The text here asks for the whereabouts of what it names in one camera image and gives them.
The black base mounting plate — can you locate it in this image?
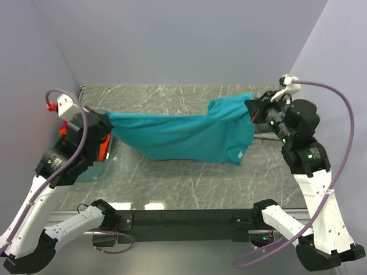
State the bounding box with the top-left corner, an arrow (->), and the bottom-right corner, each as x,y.
116,209 -> 270,242

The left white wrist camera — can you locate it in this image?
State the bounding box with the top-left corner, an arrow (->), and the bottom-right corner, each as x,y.
46,94 -> 80,121

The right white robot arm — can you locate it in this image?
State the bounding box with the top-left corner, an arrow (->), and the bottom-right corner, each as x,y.
244,91 -> 366,272

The translucent blue plastic basin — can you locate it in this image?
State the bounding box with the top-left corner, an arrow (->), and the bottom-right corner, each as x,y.
77,107 -> 113,182

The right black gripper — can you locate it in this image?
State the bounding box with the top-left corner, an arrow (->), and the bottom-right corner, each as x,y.
245,90 -> 294,144

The teal t-shirt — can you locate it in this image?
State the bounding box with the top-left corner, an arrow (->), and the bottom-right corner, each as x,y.
107,93 -> 255,166

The orange t-shirt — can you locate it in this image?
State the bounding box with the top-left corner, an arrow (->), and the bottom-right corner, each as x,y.
58,128 -> 112,162

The magenta t-shirt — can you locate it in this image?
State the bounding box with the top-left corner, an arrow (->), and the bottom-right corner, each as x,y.
61,120 -> 68,129

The folded dark grey t-shirt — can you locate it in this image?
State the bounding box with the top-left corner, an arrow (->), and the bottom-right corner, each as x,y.
254,123 -> 280,140

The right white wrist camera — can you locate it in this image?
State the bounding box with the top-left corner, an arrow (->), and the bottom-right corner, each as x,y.
270,74 -> 301,102

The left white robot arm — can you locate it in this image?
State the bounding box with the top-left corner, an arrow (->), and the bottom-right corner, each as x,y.
1,110 -> 116,274

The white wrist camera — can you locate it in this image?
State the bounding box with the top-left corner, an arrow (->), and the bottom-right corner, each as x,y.
46,94 -> 80,121
270,74 -> 301,102

